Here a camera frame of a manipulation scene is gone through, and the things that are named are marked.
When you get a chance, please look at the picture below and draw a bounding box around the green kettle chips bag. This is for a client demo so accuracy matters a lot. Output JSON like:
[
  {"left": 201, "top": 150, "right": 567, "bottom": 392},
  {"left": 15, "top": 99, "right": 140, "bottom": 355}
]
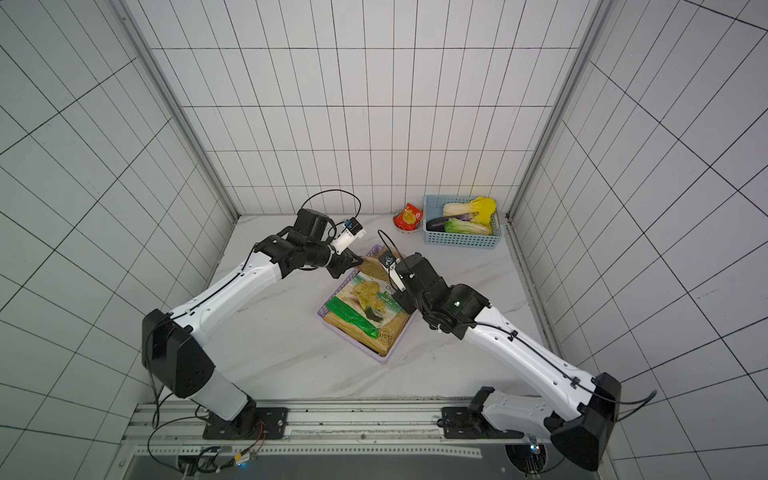
[{"left": 323, "top": 275, "right": 418, "bottom": 357}]

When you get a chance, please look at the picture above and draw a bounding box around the green white chips bag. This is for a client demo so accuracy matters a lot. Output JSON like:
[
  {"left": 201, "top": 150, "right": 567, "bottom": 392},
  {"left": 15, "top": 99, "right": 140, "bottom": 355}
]
[{"left": 325, "top": 272, "right": 409, "bottom": 340}]

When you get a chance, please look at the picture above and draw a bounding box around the red kettle chips bag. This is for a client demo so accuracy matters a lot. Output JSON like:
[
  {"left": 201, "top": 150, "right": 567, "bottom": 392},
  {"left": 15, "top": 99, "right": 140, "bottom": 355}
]
[{"left": 358, "top": 248, "right": 398, "bottom": 283}]

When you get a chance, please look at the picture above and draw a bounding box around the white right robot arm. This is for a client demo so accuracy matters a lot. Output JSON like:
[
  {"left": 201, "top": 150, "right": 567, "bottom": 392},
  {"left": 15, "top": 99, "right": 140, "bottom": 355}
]
[{"left": 384, "top": 253, "right": 622, "bottom": 472}]

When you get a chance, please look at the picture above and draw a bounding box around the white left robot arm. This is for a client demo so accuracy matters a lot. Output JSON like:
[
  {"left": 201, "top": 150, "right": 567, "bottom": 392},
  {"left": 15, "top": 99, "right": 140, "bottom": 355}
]
[{"left": 142, "top": 208, "right": 365, "bottom": 439}]

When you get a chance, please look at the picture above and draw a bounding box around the purple plastic basket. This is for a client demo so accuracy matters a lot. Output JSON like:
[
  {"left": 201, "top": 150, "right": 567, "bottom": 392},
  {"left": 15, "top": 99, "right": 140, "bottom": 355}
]
[{"left": 316, "top": 242, "right": 421, "bottom": 365}]

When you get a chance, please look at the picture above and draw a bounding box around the blue plastic basket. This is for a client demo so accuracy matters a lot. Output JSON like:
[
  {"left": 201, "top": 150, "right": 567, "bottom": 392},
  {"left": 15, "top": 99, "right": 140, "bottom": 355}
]
[{"left": 422, "top": 194, "right": 503, "bottom": 249}]

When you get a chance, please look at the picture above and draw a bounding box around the red snack cup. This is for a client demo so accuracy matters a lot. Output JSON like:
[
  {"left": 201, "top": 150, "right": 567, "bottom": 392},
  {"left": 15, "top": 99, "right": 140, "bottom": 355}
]
[{"left": 393, "top": 203, "right": 423, "bottom": 232}]

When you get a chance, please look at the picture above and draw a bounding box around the green toy lettuce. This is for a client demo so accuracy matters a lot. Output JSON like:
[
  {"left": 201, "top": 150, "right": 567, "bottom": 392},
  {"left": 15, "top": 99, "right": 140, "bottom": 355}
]
[{"left": 444, "top": 217, "right": 493, "bottom": 236}]

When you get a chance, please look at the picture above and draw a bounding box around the purple toy eggplant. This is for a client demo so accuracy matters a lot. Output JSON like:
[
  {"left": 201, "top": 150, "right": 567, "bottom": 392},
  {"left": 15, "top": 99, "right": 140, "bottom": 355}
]
[{"left": 426, "top": 213, "right": 473, "bottom": 232}]

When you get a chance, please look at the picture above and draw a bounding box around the yellow toy cabbage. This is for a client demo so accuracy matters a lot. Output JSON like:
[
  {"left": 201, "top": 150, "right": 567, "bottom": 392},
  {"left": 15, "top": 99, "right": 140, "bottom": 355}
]
[{"left": 442, "top": 197, "right": 497, "bottom": 226}]

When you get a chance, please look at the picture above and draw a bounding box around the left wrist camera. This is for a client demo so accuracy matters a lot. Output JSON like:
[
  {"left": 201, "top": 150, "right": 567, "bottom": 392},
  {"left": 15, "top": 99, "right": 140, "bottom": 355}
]
[{"left": 331, "top": 217, "right": 366, "bottom": 254}]

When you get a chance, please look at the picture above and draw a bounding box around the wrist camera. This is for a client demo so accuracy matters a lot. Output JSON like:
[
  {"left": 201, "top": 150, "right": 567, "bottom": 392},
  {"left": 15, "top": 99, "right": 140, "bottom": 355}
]
[
  {"left": 378, "top": 250, "right": 406, "bottom": 292},
  {"left": 331, "top": 217, "right": 366, "bottom": 254}
]

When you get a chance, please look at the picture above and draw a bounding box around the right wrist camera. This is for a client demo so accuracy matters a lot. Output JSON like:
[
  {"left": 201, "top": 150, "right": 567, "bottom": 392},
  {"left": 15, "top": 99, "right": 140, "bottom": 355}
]
[{"left": 378, "top": 250, "right": 406, "bottom": 292}]

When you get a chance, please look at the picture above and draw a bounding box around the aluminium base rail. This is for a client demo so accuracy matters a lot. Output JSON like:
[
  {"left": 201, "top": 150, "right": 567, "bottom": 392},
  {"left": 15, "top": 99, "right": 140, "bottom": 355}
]
[{"left": 122, "top": 398, "right": 601, "bottom": 460}]

